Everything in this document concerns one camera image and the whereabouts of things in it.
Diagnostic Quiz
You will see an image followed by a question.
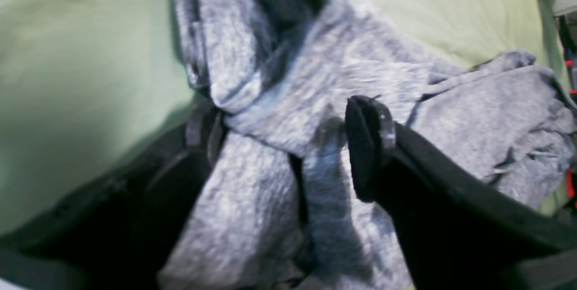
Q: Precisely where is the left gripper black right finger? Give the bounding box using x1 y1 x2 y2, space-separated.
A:
345 96 577 290

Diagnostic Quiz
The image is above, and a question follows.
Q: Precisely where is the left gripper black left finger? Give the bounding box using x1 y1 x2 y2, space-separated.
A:
1 103 227 290

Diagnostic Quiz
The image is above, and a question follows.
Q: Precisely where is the grey T-shirt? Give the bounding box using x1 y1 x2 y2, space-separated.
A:
158 0 577 290

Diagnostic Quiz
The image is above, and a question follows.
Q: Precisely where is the green table cloth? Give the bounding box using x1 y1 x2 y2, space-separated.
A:
0 0 569 233

